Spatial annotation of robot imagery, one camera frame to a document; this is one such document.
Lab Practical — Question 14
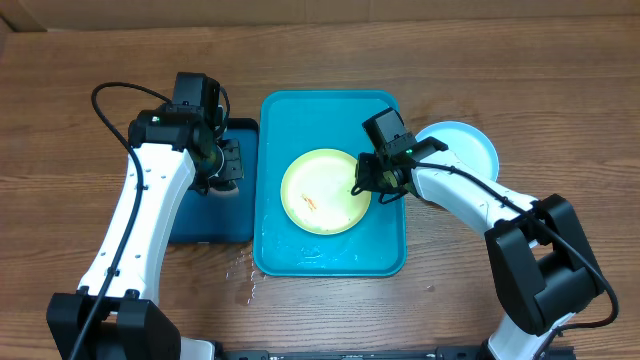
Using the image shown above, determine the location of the yellow plate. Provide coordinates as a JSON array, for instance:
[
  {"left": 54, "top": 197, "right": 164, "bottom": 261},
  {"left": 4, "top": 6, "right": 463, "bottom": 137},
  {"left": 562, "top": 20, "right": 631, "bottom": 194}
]
[{"left": 280, "top": 149, "right": 371, "bottom": 235}]

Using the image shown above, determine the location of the light blue plate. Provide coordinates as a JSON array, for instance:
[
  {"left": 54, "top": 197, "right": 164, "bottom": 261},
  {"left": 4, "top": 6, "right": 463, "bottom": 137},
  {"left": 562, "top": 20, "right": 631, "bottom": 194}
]
[{"left": 416, "top": 121, "right": 500, "bottom": 181}]

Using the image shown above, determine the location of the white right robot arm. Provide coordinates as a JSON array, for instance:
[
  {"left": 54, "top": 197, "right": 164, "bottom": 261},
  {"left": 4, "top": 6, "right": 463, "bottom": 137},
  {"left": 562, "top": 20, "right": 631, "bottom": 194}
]
[{"left": 352, "top": 108, "right": 612, "bottom": 359}]

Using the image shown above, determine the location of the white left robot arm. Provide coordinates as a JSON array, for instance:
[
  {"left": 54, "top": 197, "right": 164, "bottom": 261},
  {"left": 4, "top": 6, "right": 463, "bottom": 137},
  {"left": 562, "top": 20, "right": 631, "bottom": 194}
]
[{"left": 46, "top": 72, "right": 244, "bottom": 359}]

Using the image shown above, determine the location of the black water tray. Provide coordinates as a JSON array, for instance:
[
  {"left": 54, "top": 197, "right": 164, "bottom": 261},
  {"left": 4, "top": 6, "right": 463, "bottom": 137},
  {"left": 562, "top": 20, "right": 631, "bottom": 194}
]
[{"left": 169, "top": 118, "right": 259, "bottom": 244}]

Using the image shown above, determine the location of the blue serving tray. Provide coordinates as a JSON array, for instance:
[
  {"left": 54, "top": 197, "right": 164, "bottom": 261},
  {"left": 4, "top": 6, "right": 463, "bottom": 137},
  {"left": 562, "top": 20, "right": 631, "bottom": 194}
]
[{"left": 253, "top": 90, "right": 407, "bottom": 277}]

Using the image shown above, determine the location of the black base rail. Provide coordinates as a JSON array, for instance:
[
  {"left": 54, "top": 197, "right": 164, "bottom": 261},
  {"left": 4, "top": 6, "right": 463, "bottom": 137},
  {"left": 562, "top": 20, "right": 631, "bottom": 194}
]
[{"left": 217, "top": 346, "right": 485, "bottom": 360}]

